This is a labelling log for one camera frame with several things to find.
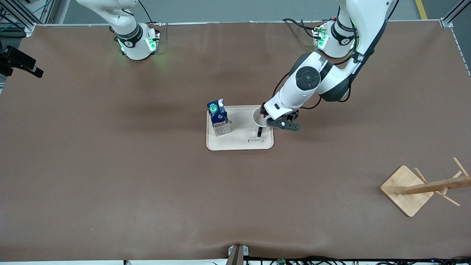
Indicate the aluminium frame profile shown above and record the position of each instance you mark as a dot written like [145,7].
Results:
[450,16]
[22,16]

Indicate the grey table edge clamp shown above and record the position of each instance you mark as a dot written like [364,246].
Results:
[238,254]

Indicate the wooden cup rack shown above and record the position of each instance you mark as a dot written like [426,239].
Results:
[404,187]

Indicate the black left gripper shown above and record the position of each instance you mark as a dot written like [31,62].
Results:
[263,110]

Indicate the cream rectangular rabbit tray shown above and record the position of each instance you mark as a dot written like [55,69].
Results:
[239,129]

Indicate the blue white milk carton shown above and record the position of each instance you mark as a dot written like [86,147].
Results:
[219,121]

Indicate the brown table cover mat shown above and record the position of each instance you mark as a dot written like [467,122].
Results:
[147,184]

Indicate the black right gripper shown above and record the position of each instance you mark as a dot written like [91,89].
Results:
[4,65]

